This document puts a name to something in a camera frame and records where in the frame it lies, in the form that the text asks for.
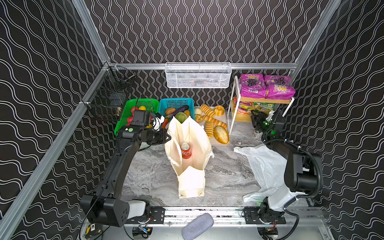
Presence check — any orange red snack bag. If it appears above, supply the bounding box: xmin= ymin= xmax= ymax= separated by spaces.
xmin=237 ymin=101 xmax=254 ymax=115

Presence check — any red soda can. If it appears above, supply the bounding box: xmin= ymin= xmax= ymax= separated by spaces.
xmin=180 ymin=142 xmax=192 ymax=159

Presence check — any purple snack bag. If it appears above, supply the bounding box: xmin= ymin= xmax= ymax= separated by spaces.
xmin=265 ymin=75 xmax=296 ymax=100
xmin=239 ymin=74 xmax=267 ymax=99

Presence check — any cream canvas tote bag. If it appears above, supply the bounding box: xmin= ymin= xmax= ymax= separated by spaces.
xmin=165 ymin=118 xmax=214 ymax=199

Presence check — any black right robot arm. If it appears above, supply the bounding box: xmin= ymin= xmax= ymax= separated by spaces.
xmin=251 ymin=110 xmax=323 ymax=224

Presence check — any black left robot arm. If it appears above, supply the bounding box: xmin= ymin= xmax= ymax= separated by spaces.
xmin=80 ymin=110 xmax=171 ymax=227

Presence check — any green yellow snack bag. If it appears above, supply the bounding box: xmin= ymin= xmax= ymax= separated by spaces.
xmin=254 ymin=102 xmax=275 ymax=115

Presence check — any green plastic basket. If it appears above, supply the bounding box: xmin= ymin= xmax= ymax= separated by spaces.
xmin=114 ymin=99 xmax=160 ymax=136

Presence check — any white wooden two-tier shelf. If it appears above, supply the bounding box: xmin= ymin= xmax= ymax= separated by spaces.
xmin=227 ymin=76 xmax=295 ymax=135

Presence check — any green cabbage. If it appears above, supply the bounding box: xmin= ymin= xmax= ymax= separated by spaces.
xmin=175 ymin=112 xmax=189 ymax=124

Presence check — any white plastic bag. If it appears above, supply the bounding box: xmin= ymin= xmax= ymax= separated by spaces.
xmin=234 ymin=145 xmax=287 ymax=203

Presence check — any teal plastic basket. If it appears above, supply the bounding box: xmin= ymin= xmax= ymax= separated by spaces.
xmin=159 ymin=98 xmax=195 ymax=129

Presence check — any purple eggplant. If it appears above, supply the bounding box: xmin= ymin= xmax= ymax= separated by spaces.
xmin=168 ymin=105 xmax=189 ymax=118

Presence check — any oval golden bread loaf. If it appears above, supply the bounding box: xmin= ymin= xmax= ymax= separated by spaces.
xmin=214 ymin=126 xmax=230 ymax=145

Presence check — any pumpkin shaped bread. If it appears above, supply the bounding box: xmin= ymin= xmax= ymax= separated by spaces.
xmin=214 ymin=105 xmax=226 ymax=117

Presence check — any striped bread roll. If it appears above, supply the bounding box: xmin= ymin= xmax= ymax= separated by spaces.
xmin=204 ymin=121 xmax=214 ymax=139

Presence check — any beige bread tray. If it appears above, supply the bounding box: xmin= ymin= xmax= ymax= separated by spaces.
xmin=194 ymin=106 xmax=230 ymax=146

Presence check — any grey cloth pad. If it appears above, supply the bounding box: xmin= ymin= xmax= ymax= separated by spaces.
xmin=182 ymin=213 xmax=214 ymax=240

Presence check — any yellow black tape measure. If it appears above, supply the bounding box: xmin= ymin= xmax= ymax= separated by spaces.
xmin=83 ymin=224 xmax=100 ymax=240

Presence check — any black wire wall basket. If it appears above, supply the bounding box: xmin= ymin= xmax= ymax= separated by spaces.
xmin=86 ymin=65 xmax=137 ymax=122

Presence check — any white wire wall basket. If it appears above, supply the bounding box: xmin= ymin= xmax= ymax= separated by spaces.
xmin=165 ymin=62 xmax=232 ymax=89

